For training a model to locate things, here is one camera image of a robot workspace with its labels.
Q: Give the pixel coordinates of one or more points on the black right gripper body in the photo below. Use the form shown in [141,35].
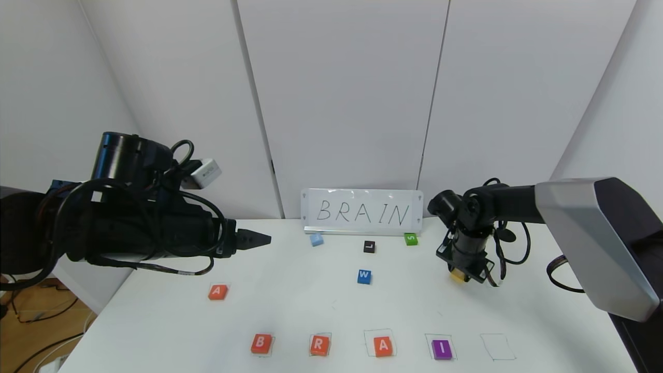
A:
[464,264]

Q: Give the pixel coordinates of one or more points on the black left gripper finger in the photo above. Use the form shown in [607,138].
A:
[253,239]

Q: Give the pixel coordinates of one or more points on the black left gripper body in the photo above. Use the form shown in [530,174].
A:
[228,239]

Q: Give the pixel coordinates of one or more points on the yellow block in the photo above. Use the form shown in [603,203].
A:
[458,276]

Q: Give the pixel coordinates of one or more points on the orange block letter A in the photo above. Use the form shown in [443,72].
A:
[383,345]
[218,291]

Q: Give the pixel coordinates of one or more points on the orange block letter R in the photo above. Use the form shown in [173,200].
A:
[319,345]

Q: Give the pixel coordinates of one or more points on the black round table grommet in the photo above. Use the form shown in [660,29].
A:
[509,236]

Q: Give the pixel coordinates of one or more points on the green block letter S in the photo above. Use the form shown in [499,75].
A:
[411,239]

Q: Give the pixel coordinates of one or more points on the light blue block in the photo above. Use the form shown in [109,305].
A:
[317,239]

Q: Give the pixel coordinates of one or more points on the purple block letter I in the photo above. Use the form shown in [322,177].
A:
[442,348]

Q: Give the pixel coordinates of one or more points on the black block letter L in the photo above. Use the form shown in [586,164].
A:
[369,246]

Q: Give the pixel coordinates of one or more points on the blue block letter W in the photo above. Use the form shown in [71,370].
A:
[364,276]

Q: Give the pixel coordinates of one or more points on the orange block letter B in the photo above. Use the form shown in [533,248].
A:
[261,343]

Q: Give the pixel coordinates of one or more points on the white sign reading BRAIN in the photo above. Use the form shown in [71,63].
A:
[362,212]

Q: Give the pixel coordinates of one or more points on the white power strip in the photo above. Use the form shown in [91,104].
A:
[54,367]

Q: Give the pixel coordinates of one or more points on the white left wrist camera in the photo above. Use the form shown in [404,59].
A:
[203,173]

